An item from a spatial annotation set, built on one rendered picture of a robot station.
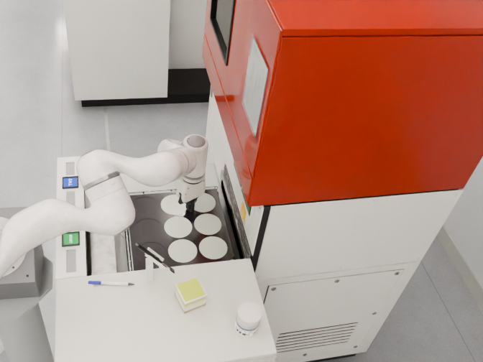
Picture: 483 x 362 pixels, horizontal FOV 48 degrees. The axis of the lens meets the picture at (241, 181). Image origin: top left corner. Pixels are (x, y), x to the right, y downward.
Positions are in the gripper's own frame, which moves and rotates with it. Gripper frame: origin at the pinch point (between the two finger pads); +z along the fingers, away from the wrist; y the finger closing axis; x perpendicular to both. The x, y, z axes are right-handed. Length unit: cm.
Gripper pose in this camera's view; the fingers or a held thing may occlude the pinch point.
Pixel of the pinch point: (190, 205)
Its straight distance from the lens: 200.2
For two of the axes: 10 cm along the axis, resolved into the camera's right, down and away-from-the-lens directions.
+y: -7.6, 3.9, -5.2
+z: -1.3, 7.0, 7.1
